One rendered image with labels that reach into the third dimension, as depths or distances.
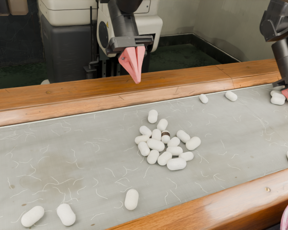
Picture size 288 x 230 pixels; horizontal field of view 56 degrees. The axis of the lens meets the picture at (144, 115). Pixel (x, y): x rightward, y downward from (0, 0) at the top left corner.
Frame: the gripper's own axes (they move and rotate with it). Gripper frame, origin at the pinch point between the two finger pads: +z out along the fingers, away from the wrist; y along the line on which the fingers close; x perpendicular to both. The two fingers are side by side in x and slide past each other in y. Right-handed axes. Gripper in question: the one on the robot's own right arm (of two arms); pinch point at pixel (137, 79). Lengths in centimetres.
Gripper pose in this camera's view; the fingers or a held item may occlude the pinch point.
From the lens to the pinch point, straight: 62.6
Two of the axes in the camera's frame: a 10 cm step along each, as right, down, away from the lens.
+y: 9.1, -1.5, 3.9
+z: 2.3, 9.6, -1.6
